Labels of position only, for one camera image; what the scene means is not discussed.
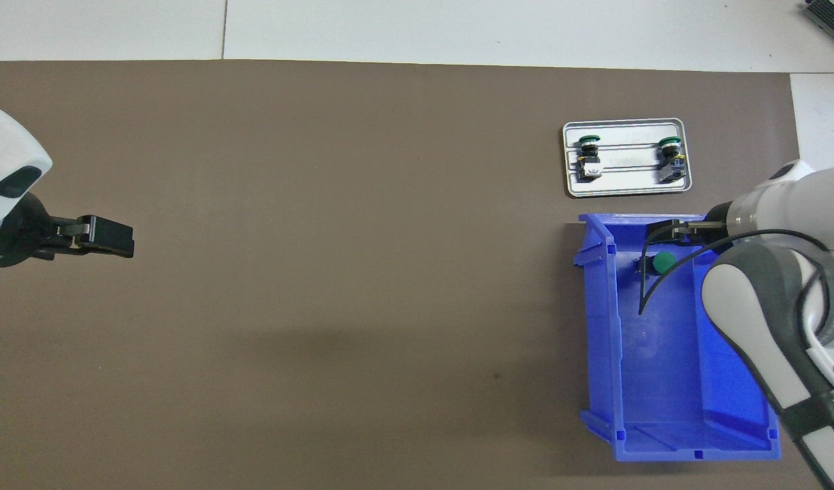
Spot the brown table mat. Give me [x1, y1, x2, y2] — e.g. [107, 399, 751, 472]
[0, 60, 834, 490]

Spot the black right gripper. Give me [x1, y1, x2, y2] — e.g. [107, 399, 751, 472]
[635, 203, 732, 280]

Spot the blue plastic storage bin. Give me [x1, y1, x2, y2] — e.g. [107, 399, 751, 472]
[573, 213, 782, 463]

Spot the grey metal tray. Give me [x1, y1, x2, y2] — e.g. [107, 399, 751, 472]
[562, 118, 692, 199]

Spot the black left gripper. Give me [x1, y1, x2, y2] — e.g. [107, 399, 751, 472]
[0, 193, 135, 267]

